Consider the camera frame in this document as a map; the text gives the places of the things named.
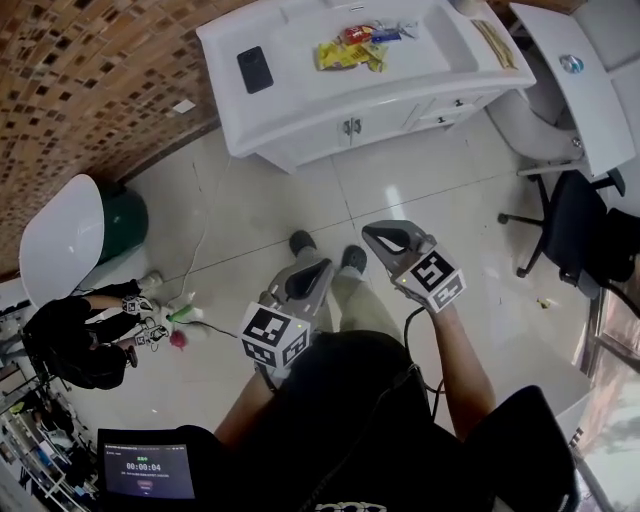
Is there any person's right forearm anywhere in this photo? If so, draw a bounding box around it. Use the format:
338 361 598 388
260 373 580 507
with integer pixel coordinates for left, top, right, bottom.
431 303 497 442

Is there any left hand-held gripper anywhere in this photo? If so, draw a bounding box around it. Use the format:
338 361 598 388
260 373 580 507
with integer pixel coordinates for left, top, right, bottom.
240 258 335 392

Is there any white folding table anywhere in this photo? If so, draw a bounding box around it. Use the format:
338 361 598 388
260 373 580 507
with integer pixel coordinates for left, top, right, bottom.
509 0 637 180

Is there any clear plastic wrapper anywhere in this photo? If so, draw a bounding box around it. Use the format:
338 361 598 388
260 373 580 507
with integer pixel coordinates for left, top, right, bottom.
374 18 419 39

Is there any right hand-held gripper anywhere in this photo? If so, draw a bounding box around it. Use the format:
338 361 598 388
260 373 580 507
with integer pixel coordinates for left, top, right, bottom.
361 220 467 315

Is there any person's black shirt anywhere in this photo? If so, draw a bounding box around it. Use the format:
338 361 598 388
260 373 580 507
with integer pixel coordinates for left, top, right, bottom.
179 329 579 512

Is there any cluttered metal rack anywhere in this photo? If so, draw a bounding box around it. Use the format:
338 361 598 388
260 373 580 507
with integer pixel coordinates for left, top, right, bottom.
0 299 99 512

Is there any white fixed cabinet door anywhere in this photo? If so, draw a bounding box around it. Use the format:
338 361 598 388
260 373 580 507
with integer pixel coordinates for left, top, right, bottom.
352 97 420 147

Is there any white vanity cabinet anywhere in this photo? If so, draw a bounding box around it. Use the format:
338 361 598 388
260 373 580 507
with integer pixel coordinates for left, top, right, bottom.
195 0 537 175

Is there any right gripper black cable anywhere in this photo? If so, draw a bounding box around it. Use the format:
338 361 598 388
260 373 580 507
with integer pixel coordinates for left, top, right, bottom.
402 306 447 422

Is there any black floor cable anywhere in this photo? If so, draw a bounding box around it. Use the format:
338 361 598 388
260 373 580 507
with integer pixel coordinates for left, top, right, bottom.
187 319 240 339

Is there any person's left dark shoe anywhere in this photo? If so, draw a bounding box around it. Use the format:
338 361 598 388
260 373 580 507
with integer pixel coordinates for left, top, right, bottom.
288 229 319 259

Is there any person's dark shoe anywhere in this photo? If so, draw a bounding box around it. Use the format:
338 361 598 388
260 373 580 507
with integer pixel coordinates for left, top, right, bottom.
288 229 319 259
341 244 369 274

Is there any black tablet screen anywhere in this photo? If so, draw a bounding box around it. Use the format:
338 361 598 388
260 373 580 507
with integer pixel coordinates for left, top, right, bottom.
97 428 197 512

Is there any bundle of bamboo strips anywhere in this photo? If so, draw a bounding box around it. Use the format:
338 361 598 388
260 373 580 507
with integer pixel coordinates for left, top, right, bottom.
469 19 519 71

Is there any person's left forearm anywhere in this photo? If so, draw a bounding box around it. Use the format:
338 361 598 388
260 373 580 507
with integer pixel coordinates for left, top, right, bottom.
213 369 282 452

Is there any white round tub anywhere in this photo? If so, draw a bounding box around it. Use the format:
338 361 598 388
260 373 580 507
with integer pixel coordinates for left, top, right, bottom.
484 89 586 167

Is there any dark green round bin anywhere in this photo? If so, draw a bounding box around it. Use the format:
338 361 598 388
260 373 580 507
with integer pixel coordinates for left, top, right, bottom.
97 187 150 266

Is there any black office chair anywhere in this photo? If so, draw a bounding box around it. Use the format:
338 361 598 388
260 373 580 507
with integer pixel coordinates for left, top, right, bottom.
498 167 640 301

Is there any black smartphone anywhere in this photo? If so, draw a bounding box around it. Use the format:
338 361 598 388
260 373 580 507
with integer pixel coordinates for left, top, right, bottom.
236 45 275 95

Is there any white shell chair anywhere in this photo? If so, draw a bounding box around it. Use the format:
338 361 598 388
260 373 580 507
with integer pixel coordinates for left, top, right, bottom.
18 173 105 309

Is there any person's right dark shoe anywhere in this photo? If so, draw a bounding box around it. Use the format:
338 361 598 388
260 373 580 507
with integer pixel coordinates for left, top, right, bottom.
341 244 369 274

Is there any yellow snack packet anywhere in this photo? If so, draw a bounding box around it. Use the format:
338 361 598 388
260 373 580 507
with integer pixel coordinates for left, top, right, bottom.
314 40 390 75

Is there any window frame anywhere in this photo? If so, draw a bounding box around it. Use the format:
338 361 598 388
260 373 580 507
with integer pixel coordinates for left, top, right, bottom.
582 287 640 512

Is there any white board panel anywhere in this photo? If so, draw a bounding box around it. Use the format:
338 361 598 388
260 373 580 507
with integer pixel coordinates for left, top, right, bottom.
553 395 596 454

